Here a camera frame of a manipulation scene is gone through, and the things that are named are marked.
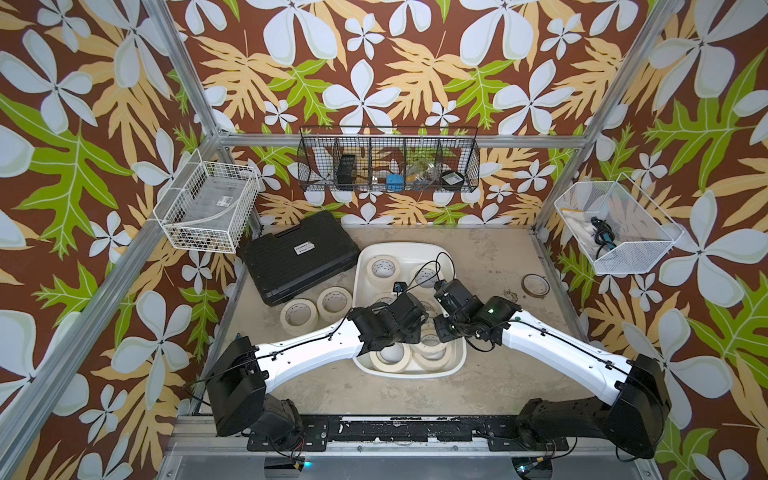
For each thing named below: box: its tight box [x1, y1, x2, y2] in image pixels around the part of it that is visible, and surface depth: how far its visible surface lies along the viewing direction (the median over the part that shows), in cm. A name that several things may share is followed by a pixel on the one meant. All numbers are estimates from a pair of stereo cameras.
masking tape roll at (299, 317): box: [280, 299, 319, 336], surface depth 97 cm
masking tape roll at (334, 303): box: [317, 286, 353, 323], surface depth 100 cm
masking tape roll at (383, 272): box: [366, 255, 401, 291], surface depth 103 cm
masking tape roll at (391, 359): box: [369, 342, 411, 373], surface depth 82 cm
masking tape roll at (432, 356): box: [412, 342, 452, 371], surface depth 85 cm
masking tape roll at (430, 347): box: [412, 334, 449, 361], surface depth 77 cm
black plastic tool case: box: [242, 211, 361, 306], surface depth 104 cm
